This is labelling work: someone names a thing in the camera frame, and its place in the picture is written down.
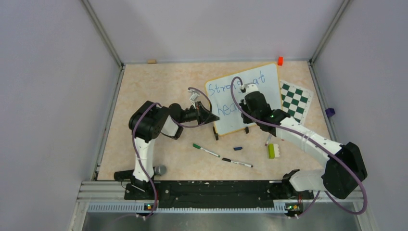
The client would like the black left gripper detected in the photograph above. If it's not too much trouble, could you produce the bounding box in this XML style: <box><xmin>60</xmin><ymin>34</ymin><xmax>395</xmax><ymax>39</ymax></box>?
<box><xmin>178</xmin><ymin>102</ymin><xmax>219</xmax><ymax>126</ymax></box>

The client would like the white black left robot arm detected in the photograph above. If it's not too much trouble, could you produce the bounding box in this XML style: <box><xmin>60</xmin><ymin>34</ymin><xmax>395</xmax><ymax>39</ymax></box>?
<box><xmin>128</xmin><ymin>101</ymin><xmax>220</xmax><ymax>199</ymax></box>

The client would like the purple small object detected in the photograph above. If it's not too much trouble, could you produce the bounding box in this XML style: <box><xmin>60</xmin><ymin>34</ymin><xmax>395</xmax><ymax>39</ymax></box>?
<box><xmin>325</xmin><ymin>108</ymin><xmax>336</xmax><ymax>118</ymax></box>

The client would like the yellow framed whiteboard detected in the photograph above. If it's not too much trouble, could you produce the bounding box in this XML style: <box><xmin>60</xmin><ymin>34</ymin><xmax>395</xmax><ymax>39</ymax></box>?
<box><xmin>205</xmin><ymin>62</ymin><xmax>282</xmax><ymax>136</ymax></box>

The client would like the black capped marker pen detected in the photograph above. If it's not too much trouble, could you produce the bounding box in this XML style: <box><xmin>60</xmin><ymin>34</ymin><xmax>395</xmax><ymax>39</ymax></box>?
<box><xmin>222</xmin><ymin>158</ymin><xmax>253</xmax><ymax>168</ymax></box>

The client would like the orange red small block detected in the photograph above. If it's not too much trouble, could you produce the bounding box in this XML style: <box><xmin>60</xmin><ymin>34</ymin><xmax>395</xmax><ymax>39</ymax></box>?
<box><xmin>277</xmin><ymin>56</ymin><xmax>284</xmax><ymax>66</ymax></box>

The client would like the green white chess mat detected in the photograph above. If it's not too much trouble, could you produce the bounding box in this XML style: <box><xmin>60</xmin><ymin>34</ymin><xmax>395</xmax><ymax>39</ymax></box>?
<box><xmin>280</xmin><ymin>80</ymin><xmax>314</xmax><ymax>125</ymax></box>

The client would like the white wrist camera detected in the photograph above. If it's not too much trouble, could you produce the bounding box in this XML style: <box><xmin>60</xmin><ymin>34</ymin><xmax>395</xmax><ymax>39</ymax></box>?
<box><xmin>240</xmin><ymin>83</ymin><xmax>259</xmax><ymax>94</ymax></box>
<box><xmin>188</xmin><ymin>89</ymin><xmax>200</xmax><ymax>105</ymax></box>

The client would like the purple capped marker pen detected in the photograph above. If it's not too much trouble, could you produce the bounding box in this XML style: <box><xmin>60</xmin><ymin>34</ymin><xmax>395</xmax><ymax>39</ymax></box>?
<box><xmin>265</xmin><ymin>134</ymin><xmax>272</xmax><ymax>146</ymax></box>

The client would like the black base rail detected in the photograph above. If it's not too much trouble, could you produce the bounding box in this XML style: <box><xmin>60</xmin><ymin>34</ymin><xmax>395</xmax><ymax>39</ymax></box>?
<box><xmin>124</xmin><ymin>180</ymin><xmax>314</xmax><ymax>209</ymax></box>

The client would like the green capped marker pen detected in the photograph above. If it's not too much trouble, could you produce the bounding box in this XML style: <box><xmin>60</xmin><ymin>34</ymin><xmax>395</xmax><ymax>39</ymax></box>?
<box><xmin>193</xmin><ymin>143</ymin><xmax>221</xmax><ymax>158</ymax></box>

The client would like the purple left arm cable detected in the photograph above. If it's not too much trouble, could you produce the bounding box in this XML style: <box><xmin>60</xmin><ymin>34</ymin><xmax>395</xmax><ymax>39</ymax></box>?
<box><xmin>131</xmin><ymin>87</ymin><xmax>214</xmax><ymax>220</ymax></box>

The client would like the black whiteboard foot clip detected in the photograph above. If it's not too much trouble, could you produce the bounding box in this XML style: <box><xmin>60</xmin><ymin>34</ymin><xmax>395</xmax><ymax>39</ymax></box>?
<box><xmin>213</xmin><ymin>127</ymin><xmax>219</xmax><ymax>141</ymax></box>

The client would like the green white toy brick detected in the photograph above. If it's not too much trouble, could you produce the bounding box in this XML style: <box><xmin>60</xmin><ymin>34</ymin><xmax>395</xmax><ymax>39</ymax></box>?
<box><xmin>268</xmin><ymin>143</ymin><xmax>280</xmax><ymax>159</ymax></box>

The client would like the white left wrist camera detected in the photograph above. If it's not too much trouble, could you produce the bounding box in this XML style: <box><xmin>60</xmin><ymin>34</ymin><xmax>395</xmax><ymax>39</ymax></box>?
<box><xmin>188</xmin><ymin>89</ymin><xmax>200</xmax><ymax>105</ymax></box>

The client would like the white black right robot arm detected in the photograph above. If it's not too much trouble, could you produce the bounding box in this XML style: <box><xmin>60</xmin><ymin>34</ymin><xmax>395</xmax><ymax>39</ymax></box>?
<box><xmin>239</xmin><ymin>90</ymin><xmax>367</xmax><ymax>199</ymax></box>

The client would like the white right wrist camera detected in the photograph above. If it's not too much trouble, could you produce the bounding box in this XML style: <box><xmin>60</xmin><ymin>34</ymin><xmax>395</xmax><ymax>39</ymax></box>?
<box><xmin>240</xmin><ymin>83</ymin><xmax>259</xmax><ymax>94</ymax></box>

